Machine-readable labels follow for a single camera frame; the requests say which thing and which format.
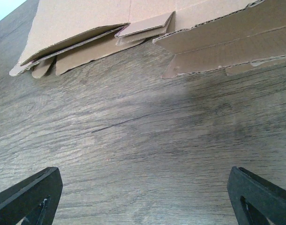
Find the stack of flat cardboard sheets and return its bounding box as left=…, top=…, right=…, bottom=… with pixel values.
left=9, top=0, right=249, bottom=76

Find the cardboard box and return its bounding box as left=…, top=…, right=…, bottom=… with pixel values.
left=153, top=0, right=286, bottom=78

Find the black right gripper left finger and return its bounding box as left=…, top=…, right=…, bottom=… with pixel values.
left=0, top=167, right=63, bottom=225

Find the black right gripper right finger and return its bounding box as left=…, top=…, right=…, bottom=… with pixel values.
left=227, top=166, right=286, bottom=225

